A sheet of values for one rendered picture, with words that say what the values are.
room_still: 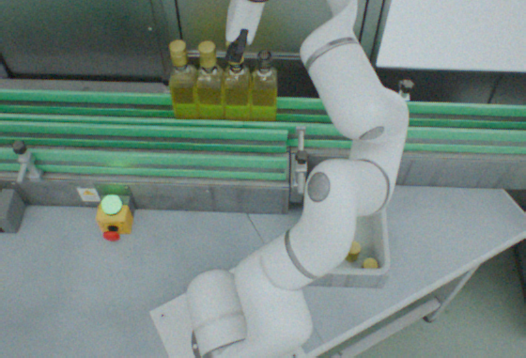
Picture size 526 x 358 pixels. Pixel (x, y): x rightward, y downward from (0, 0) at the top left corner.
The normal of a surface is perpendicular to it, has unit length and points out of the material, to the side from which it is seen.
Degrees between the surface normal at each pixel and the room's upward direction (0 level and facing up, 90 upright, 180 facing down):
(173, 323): 5
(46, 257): 0
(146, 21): 90
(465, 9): 90
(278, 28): 90
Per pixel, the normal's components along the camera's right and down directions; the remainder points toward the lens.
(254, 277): -0.55, -0.30
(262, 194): -0.04, 0.83
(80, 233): 0.00, -0.55
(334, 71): -0.46, -0.12
